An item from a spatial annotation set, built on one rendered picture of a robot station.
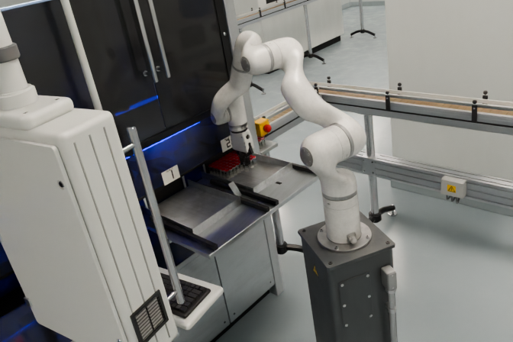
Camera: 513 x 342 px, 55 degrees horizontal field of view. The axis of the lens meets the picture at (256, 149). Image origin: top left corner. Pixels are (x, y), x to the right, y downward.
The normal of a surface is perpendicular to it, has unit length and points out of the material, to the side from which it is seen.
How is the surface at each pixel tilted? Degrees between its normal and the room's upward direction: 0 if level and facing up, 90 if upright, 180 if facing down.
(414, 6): 90
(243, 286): 90
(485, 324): 0
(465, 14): 90
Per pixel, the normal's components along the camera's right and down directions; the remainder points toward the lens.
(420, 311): -0.16, -0.90
